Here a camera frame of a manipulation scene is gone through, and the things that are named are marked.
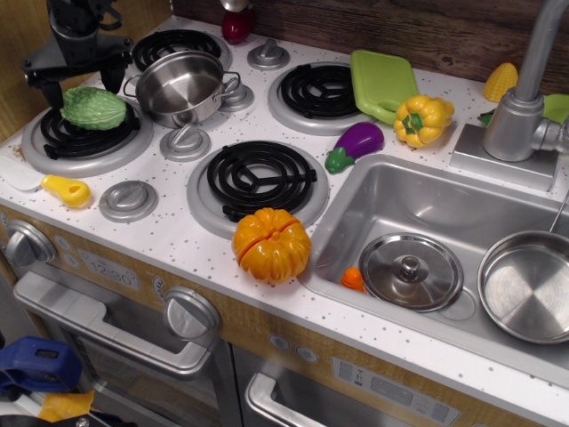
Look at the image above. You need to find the centre front black burner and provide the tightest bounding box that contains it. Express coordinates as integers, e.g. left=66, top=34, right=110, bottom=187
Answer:
left=187, top=141, right=328, bottom=239

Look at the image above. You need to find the silver toy faucet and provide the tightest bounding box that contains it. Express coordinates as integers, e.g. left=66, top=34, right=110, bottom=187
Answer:
left=450, top=1, right=568, bottom=191

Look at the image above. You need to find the yellow handled white spatula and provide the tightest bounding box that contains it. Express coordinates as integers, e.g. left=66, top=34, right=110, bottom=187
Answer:
left=1, top=157, right=92, bottom=208

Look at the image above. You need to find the silver stove knob behind pot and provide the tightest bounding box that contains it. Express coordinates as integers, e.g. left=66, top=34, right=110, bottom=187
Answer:
left=219, top=78, right=254, bottom=113

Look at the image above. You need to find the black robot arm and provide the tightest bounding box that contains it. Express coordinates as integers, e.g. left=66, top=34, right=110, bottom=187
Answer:
left=20, top=0, right=133, bottom=109

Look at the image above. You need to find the orange toy pumpkin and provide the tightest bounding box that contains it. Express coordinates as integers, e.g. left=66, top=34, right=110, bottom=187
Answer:
left=232, top=207, right=311, bottom=285

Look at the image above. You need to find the silver oven dial left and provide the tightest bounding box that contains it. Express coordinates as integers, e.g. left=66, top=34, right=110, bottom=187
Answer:
left=5, top=220, right=57, bottom=268

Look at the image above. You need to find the silver stove knob middle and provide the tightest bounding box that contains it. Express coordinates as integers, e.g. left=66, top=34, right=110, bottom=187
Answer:
left=159, top=125, right=212, bottom=163

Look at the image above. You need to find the yellow toy bell pepper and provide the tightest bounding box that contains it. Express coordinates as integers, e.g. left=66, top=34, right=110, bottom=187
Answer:
left=394, top=95, right=454, bottom=149

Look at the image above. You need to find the silver stove knob back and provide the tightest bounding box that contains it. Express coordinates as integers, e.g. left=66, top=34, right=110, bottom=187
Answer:
left=247, top=38, right=291, bottom=71

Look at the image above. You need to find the blue clamp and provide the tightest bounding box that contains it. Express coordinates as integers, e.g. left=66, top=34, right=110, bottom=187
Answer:
left=1, top=336, right=83, bottom=393

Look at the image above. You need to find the back right black burner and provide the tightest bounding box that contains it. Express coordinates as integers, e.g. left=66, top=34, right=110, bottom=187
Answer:
left=267, top=61, right=376, bottom=136

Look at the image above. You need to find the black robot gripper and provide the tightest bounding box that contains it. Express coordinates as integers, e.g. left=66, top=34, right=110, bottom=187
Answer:
left=21, top=33, right=133, bottom=109

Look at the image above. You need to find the steel sink basin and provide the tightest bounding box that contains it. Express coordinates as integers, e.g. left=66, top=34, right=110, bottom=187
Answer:
left=301, top=155, right=568, bottom=387

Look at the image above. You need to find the orange toy carrot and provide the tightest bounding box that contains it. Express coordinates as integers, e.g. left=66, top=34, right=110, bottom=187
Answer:
left=340, top=267, right=366, bottom=294

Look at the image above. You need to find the green plastic cutting board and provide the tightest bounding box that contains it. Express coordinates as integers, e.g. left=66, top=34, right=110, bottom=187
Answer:
left=350, top=50, right=419, bottom=125

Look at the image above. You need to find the silver oven dial right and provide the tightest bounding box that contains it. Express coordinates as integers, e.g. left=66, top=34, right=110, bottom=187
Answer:
left=163, top=286, right=221, bottom=341

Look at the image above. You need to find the yellow toy corn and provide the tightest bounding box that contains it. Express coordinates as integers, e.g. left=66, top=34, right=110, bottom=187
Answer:
left=483, top=62, right=518, bottom=102

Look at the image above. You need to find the silver dishwasher door handle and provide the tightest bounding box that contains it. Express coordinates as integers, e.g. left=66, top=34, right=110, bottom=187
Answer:
left=244, top=373, right=325, bottom=427

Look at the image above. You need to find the small steel pot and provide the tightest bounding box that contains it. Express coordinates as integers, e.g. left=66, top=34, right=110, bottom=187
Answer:
left=123, top=51, right=241, bottom=128

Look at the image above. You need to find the steel frying pan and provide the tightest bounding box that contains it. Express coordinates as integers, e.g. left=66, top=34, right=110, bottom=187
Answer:
left=477, top=199, right=568, bottom=344

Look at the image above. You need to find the steel pot lid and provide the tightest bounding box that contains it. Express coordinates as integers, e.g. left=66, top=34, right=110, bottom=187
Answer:
left=358, top=233, right=464, bottom=312

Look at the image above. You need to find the silver oven door handle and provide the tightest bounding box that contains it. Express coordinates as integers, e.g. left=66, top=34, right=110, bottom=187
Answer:
left=14, top=272, right=211, bottom=380

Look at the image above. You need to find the front left black burner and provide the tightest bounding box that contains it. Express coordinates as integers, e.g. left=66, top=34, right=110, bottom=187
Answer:
left=21, top=101, right=154, bottom=178

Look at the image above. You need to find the green bumpy toy squash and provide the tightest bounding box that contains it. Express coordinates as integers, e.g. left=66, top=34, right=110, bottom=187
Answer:
left=60, top=86, right=127, bottom=131

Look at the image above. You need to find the red toy bottle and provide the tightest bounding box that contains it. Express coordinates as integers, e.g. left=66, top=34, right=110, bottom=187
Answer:
left=220, top=0, right=256, bottom=44

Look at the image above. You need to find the yellow cloth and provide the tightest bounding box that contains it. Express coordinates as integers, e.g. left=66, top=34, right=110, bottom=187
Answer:
left=38, top=391, right=94, bottom=423

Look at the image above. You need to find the purple toy eggplant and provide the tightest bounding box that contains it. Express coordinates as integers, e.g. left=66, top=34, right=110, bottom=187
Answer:
left=325, top=123, right=385, bottom=174

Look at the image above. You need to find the silver oven dial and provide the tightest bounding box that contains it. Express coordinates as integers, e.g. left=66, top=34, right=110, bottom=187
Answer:
left=163, top=286, right=221, bottom=341
left=5, top=220, right=57, bottom=268

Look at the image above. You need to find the silver stove knob front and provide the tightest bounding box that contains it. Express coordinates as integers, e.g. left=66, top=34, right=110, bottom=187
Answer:
left=99, top=181, right=158, bottom=223

